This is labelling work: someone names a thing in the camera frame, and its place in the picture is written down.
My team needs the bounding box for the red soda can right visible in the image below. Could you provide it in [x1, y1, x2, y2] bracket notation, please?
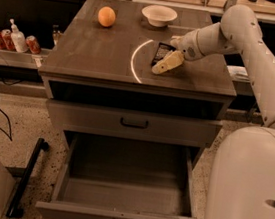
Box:
[25, 35, 41, 54]

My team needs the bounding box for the white folded cloth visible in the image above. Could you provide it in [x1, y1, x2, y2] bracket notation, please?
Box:
[227, 65, 250, 81]

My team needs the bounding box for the grey wooden drawer cabinet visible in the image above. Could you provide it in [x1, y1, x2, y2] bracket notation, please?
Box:
[19, 0, 248, 219]

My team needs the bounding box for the small glass bottle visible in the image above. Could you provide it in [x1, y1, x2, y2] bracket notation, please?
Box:
[52, 25, 62, 44]

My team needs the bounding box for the low grey shelf ledge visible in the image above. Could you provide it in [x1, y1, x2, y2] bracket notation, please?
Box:
[0, 49, 50, 70]

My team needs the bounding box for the red soda can middle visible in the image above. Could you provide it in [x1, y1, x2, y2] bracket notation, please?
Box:
[1, 29, 16, 51]

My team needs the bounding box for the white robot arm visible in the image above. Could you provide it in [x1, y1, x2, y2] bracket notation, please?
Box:
[152, 5, 275, 219]

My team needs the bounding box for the closed middle drawer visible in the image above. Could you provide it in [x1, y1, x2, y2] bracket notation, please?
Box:
[46, 99, 222, 148]

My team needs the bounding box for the white pump bottle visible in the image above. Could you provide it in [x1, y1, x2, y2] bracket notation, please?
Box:
[10, 18, 28, 53]

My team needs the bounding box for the open bottom drawer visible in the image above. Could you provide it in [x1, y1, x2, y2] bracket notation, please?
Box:
[36, 133, 198, 219]

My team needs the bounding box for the black metal bar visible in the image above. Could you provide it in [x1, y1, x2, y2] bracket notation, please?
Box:
[6, 138, 49, 219]

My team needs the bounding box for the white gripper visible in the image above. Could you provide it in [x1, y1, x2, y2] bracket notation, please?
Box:
[152, 31, 204, 75]

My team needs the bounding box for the orange fruit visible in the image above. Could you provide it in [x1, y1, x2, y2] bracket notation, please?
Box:
[97, 6, 116, 28]

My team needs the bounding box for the white ceramic bowl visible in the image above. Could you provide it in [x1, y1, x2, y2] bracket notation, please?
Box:
[141, 5, 177, 28]

